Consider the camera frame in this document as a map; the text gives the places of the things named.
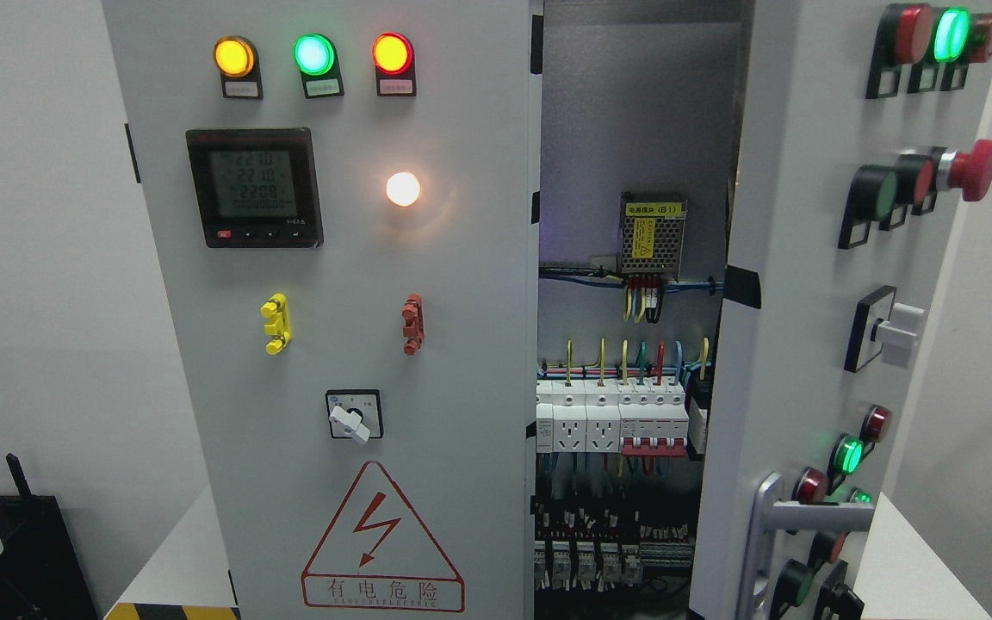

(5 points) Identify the black box on left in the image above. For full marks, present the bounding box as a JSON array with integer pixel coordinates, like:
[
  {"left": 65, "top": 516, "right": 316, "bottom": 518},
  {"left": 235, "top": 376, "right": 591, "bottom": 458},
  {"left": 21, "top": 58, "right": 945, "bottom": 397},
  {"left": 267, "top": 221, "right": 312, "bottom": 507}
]
[{"left": 0, "top": 454, "right": 98, "bottom": 619}]

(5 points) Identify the white glowing indicator lamp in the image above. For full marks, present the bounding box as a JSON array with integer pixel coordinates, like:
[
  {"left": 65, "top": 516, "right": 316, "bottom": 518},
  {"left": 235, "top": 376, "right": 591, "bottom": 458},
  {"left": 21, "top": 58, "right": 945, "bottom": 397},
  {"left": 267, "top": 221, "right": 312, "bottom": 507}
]
[{"left": 385, "top": 171, "right": 422, "bottom": 208}]

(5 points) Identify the red emergency stop button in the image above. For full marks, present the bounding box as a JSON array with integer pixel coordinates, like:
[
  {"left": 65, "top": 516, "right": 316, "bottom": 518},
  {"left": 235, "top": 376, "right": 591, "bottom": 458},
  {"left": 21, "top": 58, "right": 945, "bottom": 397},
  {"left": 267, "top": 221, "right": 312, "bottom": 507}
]
[{"left": 930, "top": 139, "right": 992, "bottom": 202}]

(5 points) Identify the black digital power meter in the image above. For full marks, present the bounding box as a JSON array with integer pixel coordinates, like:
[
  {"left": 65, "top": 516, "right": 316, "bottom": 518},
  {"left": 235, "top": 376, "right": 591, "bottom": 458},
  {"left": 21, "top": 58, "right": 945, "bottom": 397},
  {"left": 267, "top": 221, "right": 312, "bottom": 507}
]
[{"left": 185, "top": 128, "right": 324, "bottom": 248}]

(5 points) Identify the red terminal connector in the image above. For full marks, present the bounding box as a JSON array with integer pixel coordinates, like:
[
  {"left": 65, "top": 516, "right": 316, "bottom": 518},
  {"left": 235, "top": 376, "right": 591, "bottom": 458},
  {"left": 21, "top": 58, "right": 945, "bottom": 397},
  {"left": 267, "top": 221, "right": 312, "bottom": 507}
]
[{"left": 400, "top": 293, "right": 425, "bottom": 356}]

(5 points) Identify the silver door handle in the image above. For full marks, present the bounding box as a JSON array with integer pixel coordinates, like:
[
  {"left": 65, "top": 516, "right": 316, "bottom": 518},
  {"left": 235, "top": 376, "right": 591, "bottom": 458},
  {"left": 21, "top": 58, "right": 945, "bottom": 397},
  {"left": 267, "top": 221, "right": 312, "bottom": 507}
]
[{"left": 735, "top": 472, "right": 877, "bottom": 620}]

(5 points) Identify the white rotary selector switch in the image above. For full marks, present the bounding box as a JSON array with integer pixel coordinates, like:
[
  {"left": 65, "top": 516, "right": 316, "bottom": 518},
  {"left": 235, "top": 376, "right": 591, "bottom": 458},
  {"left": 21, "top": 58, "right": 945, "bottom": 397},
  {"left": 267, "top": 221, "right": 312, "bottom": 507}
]
[{"left": 325, "top": 388, "right": 383, "bottom": 446}]

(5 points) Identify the yellow terminal connector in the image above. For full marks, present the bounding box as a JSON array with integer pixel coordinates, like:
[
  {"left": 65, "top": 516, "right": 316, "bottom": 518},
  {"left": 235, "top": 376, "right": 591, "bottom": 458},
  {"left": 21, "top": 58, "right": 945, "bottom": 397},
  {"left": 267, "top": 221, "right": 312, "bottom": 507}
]
[{"left": 260, "top": 293, "right": 292, "bottom": 356}]

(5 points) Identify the white socket module row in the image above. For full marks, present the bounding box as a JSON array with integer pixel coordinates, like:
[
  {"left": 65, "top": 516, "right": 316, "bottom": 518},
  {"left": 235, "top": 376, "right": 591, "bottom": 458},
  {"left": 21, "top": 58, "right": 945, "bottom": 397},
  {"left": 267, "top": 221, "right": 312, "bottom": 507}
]
[{"left": 536, "top": 378, "right": 622, "bottom": 454}]

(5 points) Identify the red electric hazard warning sticker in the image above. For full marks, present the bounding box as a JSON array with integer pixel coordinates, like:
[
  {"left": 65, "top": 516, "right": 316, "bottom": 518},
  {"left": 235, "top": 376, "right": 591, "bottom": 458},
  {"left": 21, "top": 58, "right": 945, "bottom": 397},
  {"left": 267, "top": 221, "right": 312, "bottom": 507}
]
[{"left": 301, "top": 462, "right": 466, "bottom": 613}]

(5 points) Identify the red four-pole circuit breaker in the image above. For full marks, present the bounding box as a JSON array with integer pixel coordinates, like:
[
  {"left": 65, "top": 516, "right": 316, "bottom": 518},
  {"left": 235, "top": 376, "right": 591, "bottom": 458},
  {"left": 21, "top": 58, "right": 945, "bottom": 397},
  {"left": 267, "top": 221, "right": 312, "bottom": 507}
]
[{"left": 619, "top": 381, "right": 689, "bottom": 458}]

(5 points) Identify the red indicator light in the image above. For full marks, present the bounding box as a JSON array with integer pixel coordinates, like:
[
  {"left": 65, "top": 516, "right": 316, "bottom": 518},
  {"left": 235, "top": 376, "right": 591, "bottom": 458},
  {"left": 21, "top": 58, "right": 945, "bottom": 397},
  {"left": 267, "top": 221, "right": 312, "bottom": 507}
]
[{"left": 371, "top": 32, "right": 417, "bottom": 97}]

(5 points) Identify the black surge protector module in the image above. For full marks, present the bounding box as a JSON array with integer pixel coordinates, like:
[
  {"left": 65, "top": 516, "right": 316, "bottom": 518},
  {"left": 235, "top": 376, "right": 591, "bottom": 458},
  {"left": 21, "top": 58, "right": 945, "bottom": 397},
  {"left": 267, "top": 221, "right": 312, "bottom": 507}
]
[{"left": 685, "top": 373, "right": 712, "bottom": 462}]

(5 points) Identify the white right door selector switch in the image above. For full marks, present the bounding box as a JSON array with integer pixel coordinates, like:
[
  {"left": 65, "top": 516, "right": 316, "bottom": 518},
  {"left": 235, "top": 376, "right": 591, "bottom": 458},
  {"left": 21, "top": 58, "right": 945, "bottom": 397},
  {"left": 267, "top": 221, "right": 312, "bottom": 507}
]
[{"left": 844, "top": 285, "right": 927, "bottom": 373}]

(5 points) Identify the black relay terminal row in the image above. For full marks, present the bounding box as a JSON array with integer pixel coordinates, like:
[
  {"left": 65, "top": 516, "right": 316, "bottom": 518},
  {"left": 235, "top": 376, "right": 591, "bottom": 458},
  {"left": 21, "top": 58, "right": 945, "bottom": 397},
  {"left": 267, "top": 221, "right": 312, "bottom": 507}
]
[{"left": 530, "top": 497, "right": 696, "bottom": 592}]

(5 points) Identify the perforated metal power supply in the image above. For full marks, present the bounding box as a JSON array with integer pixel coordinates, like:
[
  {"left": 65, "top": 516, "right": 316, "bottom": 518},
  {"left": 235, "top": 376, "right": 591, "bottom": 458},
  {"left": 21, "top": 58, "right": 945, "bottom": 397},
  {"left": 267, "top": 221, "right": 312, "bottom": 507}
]
[{"left": 617, "top": 192, "right": 686, "bottom": 277}]

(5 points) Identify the yellow indicator light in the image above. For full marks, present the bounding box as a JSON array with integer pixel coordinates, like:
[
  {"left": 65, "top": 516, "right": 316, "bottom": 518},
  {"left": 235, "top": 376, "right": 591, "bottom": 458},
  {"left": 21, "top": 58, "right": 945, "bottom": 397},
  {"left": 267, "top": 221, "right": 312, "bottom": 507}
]
[{"left": 214, "top": 35, "right": 263, "bottom": 101}]

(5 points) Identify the grey cabinet door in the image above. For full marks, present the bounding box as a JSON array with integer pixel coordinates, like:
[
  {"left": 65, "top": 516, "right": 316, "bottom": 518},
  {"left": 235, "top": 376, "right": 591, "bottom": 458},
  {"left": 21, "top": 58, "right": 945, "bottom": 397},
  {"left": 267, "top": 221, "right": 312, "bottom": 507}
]
[
  {"left": 689, "top": 1, "right": 992, "bottom": 619},
  {"left": 102, "top": 1, "right": 543, "bottom": 619}
]

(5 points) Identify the green indicator light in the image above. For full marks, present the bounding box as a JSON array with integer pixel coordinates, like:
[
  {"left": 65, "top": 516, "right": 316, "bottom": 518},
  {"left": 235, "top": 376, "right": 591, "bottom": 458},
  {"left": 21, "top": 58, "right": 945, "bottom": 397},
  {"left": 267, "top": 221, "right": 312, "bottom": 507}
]
[{"left": 293, "top": 33, "right": 345, "bottom": 99}]

